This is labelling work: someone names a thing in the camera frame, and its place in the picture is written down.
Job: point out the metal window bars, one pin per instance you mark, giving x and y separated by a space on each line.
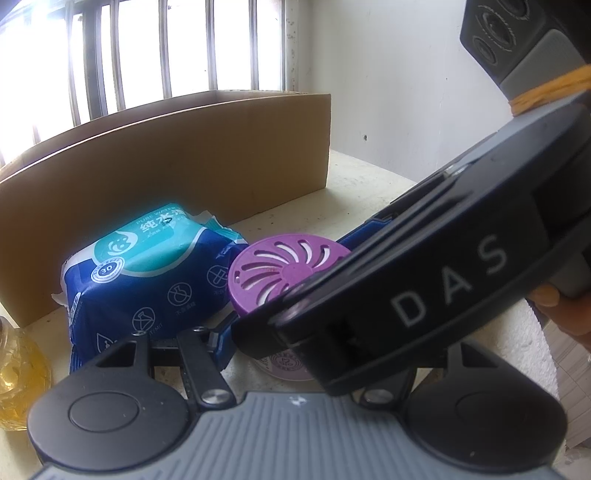
65 63

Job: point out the brown cardboard box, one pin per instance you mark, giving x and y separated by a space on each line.
234 154

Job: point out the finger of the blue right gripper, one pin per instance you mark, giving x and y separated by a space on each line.
362 233

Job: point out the yellow rubber band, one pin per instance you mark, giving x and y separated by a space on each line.
574 82

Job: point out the blue wet wipes pack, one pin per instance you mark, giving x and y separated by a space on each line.
159 274

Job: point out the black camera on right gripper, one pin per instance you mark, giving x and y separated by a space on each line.
522 44

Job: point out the person right hand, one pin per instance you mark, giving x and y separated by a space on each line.
572 316

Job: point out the yellow perfume bottle gold cap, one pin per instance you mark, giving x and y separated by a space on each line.
25 376

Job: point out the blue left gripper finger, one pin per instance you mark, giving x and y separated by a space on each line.
221 347

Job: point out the purple lid air freshener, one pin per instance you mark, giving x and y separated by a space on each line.
263 272

